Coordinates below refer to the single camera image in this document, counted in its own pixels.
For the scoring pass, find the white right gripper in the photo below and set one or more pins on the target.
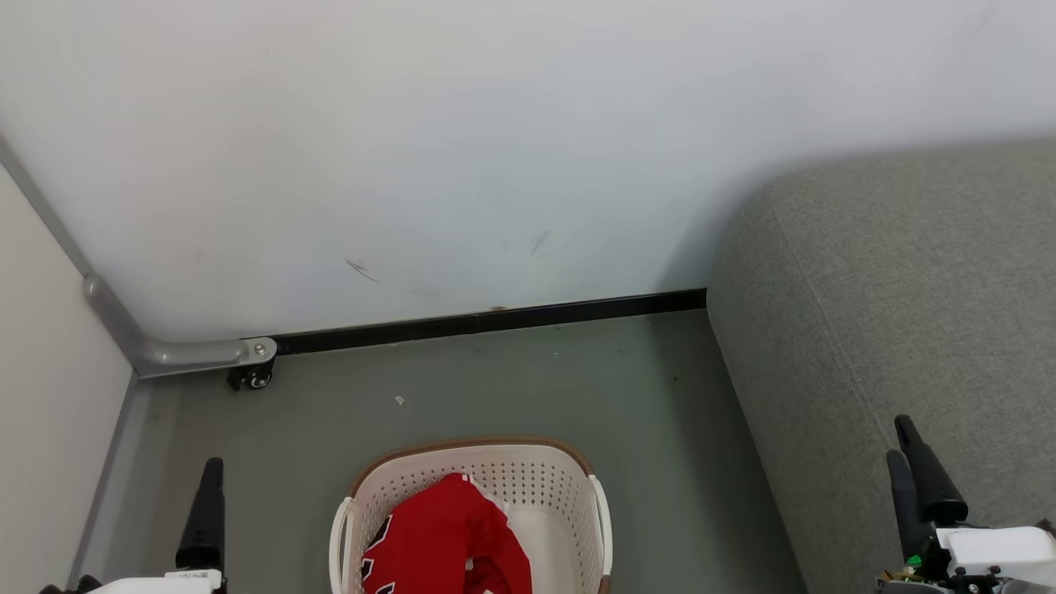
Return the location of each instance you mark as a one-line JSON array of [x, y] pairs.
[[998, 549]]

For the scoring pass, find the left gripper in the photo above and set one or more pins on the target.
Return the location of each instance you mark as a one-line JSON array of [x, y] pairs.
[[148, 587]]

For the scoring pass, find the red jersey with black numbers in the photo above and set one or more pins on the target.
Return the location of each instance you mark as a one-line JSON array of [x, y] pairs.
[[445, 536]]

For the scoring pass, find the grey fabric sofa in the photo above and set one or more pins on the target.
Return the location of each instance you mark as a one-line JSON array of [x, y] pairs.
[[907, 289]]

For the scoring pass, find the black caster wheel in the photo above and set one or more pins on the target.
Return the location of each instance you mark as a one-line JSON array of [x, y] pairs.
[[252, 377]]

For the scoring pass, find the cream laundry basket brown rim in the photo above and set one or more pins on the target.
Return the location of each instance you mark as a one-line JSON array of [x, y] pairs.
[[536, 478]]

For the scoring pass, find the black baseboard strip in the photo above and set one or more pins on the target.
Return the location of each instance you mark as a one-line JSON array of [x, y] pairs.
[[495, 318]]

